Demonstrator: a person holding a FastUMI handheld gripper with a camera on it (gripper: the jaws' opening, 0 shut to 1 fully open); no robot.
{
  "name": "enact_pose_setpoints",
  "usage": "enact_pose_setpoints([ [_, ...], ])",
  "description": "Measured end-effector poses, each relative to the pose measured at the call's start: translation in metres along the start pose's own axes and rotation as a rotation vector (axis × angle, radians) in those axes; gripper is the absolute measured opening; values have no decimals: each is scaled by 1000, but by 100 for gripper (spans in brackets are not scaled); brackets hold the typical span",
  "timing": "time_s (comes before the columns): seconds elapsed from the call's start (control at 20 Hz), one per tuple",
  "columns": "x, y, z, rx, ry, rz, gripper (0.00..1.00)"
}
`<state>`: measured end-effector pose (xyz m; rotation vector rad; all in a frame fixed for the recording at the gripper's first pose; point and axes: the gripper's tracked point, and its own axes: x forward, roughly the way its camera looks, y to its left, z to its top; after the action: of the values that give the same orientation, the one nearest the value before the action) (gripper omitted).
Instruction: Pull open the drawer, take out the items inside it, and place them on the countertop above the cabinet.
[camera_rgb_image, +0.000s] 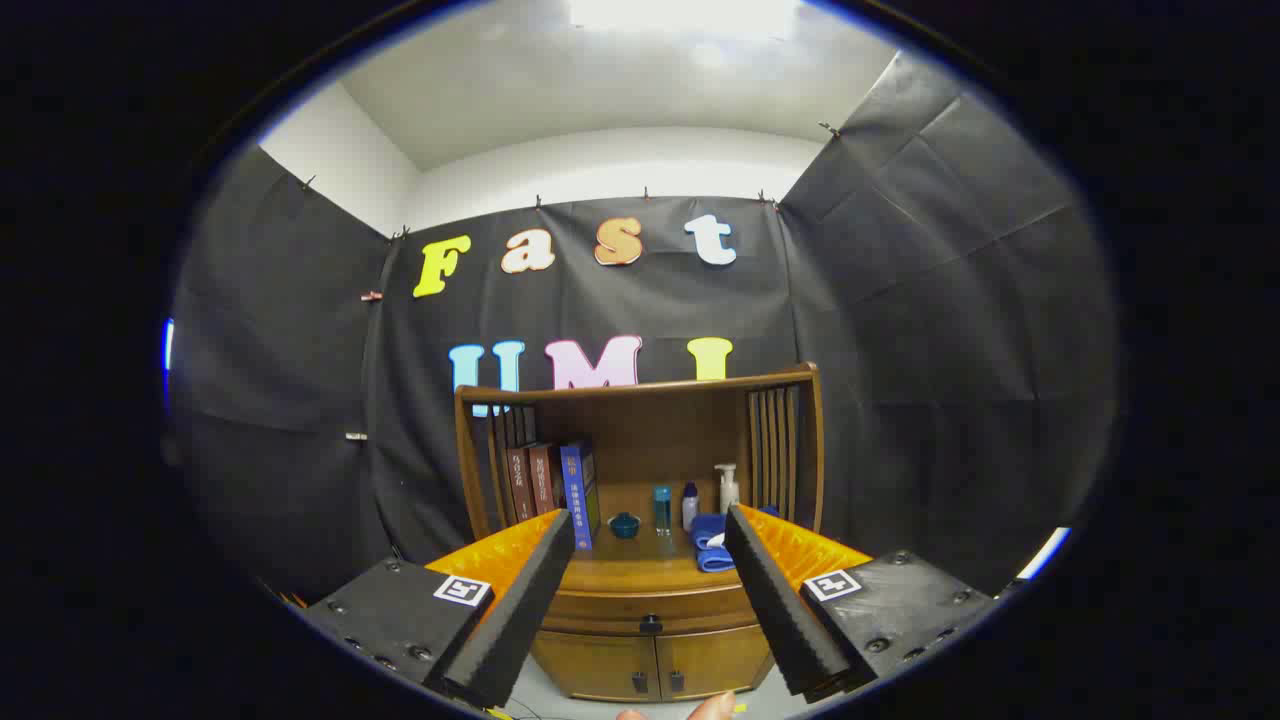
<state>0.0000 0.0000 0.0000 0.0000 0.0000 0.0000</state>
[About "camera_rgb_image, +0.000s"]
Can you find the dark brown book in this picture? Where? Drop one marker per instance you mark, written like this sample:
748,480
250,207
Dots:
520,485

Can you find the wooden drawer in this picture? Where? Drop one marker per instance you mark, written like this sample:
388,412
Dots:
690,612

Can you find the white bottle blue cap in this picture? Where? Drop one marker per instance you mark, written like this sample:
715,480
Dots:
690,508

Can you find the white pump bottle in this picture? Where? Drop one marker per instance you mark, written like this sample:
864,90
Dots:
728,492

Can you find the blue folded towel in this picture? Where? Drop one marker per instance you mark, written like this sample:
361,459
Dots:
715,560
708,528

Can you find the wooden cabinet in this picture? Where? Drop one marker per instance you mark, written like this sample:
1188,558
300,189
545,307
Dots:
660,420

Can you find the wooden countertop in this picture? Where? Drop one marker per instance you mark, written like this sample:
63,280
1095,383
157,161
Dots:
650,565

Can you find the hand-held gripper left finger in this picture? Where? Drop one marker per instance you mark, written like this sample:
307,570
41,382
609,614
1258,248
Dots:
520,620

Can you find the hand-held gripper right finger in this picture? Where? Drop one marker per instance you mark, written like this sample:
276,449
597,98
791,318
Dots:
780,610

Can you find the black backdrop cloth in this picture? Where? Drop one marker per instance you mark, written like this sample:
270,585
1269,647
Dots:
900,300

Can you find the blue lidded bowl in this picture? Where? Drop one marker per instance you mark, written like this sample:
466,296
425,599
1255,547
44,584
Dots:
624,526

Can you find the blue book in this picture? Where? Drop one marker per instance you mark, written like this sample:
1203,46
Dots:
577,495

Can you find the wooden cabinet door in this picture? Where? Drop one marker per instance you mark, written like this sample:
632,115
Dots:
595,665
710,660

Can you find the reddish brown book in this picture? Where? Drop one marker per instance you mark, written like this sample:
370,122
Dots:
545,478

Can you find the teal glass bottle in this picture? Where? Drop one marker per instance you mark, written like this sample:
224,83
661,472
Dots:
662,510

